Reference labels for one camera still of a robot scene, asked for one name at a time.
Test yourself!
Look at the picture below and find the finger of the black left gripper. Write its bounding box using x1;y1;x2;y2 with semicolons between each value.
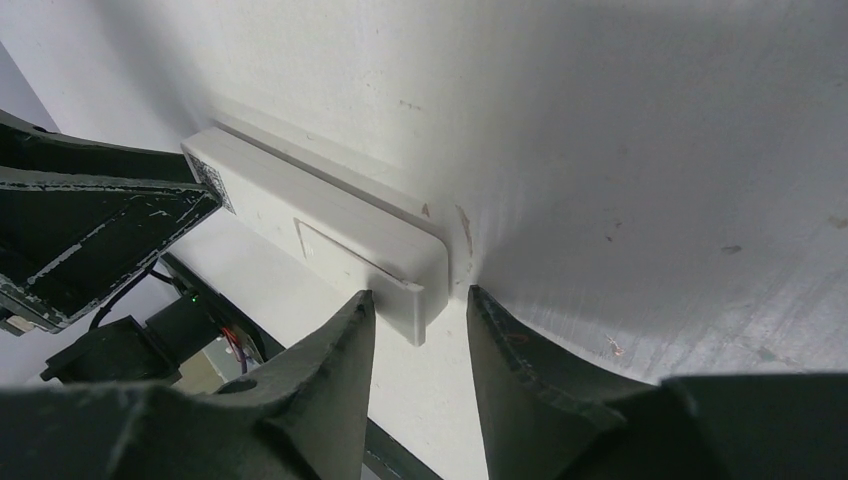
1;113;221;334

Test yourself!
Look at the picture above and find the white remote control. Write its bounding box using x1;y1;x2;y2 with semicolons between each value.
181;128;449;329

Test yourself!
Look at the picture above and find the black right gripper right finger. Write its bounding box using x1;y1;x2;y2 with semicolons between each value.
466;286;847;479

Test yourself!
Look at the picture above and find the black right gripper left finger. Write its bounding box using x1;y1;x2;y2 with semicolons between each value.
1;290;376;479

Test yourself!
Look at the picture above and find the white battery compartment cover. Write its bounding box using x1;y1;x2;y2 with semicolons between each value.
295;220;426;346

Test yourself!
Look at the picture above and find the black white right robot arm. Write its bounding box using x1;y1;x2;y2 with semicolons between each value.
1;266;847;479

